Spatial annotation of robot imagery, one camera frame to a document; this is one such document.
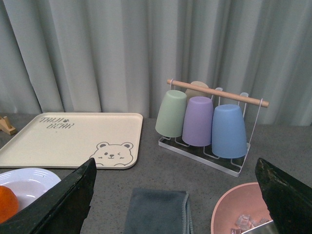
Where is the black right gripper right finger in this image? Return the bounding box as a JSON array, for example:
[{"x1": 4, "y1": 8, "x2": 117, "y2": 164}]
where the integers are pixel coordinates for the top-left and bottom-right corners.
[{"x1": 255, "y1": 158, "x2": 312, "y2": 234}]

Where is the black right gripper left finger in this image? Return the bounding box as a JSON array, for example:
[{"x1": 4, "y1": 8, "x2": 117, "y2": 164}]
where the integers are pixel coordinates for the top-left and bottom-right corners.
[{"x1": 0, "y1": 158, "x2": 97, "y2": 234}]

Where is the white round plate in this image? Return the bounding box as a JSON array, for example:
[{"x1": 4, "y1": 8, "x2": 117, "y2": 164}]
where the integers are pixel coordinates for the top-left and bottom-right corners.
[{"x1": 0, "y1": 168, "x2": 61, "y2": 212}]

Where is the orange mandarin fruit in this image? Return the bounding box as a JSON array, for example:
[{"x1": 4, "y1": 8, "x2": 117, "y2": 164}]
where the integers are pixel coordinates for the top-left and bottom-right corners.
[{"x1": 0, "y1": 185, "x2": 19, "y2": 223}]

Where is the clear ice cube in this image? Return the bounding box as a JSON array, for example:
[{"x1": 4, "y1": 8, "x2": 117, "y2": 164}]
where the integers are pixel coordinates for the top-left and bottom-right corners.
[
  {"x1": 230, "y1": 228, "x2": 244, "y2": 234},
  {"x1": 236, "y1": 214, "x2": 253, "y2": 230},
  {"x1": 258, "y1": 218, "x2": 270, "y2": 225}
]

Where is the metal scoop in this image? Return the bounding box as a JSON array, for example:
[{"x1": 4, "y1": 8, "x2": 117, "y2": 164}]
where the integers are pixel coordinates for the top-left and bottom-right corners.
[{"x1": 242, "y1": 220, "x2": 279, "y2": 234}]

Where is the pink bowl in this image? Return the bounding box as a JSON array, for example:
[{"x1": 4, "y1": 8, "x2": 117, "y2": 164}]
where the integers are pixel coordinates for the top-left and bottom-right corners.
[{"x1": 211, "y1": 182, "x2": 272, "y2": 234}]

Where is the beige bear serving tray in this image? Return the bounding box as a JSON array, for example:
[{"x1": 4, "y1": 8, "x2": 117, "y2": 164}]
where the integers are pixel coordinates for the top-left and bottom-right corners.
[{"x1": 0, "y1": 113, "x2": 143, "y2": 170}]

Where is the grey folded cloth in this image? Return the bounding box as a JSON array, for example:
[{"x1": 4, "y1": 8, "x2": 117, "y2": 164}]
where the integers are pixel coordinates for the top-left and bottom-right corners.
[{"x1": 124, "y1": 188, "x2": 194, "y2": 234}]

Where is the blue plastic cup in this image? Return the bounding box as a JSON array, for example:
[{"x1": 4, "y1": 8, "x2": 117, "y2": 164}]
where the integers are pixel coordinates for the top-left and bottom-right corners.
[{"x1": 212, "y1": 104, "x2": 247, "y2": 159}]

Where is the wooden dish rack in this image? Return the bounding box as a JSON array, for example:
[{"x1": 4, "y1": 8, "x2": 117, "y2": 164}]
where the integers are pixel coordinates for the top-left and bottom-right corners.
[{"x1": 0, "y1": 116, "x2": 17, "y2": 136}]

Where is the purple plastic cup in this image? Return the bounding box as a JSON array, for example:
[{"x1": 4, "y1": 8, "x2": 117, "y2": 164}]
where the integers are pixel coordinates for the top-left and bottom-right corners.
[{"x1": 182, "y1": 97, "x2": 214, "y2": 147}]

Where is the green plastic cup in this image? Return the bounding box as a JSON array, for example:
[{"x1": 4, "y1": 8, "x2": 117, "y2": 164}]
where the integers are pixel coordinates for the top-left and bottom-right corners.
[{"x1": 156, "y1": 90, "x2": 187, "y2": 137}]

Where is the beige plastic cup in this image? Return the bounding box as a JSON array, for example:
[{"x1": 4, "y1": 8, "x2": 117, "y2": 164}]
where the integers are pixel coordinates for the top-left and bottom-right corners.
[{"x1": 185, "y1": 81, "x2": 209, "y2": 101}]

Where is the grey curtain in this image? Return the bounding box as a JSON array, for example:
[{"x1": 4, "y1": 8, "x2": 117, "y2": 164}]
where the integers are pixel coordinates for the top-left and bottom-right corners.
[{"x1": 0, "y1": 0, "x2": 312, "y2": 126}]

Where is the white wire cup rack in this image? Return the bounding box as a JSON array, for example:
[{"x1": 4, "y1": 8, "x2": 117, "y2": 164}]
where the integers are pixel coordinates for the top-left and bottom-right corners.
[{"x1": 158, "y1": 79, "x2": 269, "y2": 177}]

